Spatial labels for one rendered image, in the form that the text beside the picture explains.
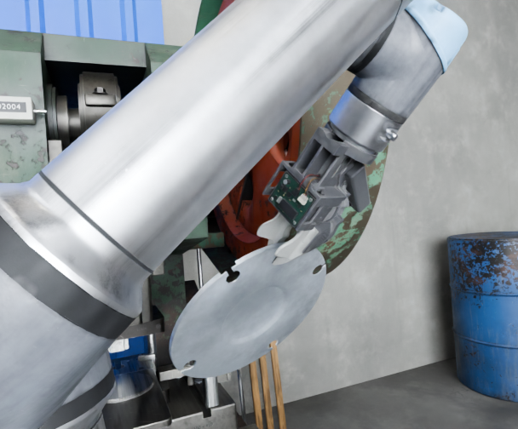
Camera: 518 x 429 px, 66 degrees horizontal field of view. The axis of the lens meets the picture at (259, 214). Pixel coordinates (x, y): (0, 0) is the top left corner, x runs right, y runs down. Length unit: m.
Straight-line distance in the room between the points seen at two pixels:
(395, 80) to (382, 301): 2.39
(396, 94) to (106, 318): 0.35
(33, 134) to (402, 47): 0.65
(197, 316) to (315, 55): 0.42
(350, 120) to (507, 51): 3.46
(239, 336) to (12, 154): 0.52
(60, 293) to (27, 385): 0.04
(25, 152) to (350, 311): 2.16
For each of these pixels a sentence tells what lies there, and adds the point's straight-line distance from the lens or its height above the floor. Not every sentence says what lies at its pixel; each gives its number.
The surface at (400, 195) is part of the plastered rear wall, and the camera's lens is 2.83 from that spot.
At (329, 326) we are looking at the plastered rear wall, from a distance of 2.56.
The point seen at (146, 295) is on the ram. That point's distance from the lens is 0.89.
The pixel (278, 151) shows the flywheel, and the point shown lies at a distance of 0.94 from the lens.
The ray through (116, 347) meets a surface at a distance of 0.97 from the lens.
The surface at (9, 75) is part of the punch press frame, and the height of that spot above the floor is 1.38.
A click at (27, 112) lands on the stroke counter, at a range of 0.82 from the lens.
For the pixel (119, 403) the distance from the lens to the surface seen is 0.83.
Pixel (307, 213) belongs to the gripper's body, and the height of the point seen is 1.10.
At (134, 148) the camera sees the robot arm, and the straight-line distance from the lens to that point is 0.19.
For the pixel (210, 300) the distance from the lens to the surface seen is 0.56.
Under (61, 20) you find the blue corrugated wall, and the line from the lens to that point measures 2.31.
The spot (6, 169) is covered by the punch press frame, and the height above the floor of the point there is 1.21.
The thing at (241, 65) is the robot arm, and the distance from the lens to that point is 0.21.
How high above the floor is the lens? 1.10
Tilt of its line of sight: level
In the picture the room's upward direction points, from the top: 4 degrees counter-clockwise
